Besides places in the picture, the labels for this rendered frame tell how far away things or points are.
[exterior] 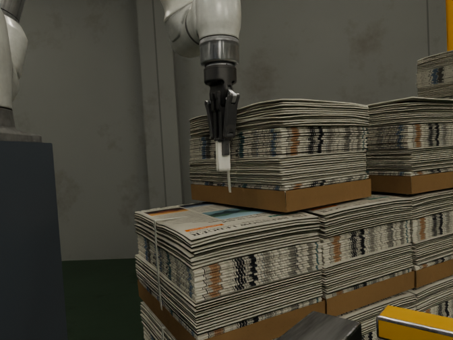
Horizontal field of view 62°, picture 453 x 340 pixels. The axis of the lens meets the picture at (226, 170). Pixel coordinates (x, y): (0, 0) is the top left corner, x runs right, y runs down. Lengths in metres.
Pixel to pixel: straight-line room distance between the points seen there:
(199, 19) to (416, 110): 0.56
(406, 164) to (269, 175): 0.38
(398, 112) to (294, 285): 0.50
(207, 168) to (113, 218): 2.86
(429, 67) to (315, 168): 0.96
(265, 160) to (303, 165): 0.08
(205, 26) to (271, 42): 2.75
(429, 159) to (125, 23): 3.22
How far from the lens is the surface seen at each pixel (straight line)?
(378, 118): 1.06
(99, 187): 3.79
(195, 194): 1.04
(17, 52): 0.93
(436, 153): 1.09
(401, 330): 0.36
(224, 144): 0.85
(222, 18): 0.87
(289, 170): 0.77
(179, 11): 1.00
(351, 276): 0.88
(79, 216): 3.92
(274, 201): 0.78
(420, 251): 1.06
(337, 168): 0.88
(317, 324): 0.38
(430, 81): 1.68
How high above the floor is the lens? 0.96
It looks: 3 degrees down
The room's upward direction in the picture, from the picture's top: 3 degrees counter-clockwise
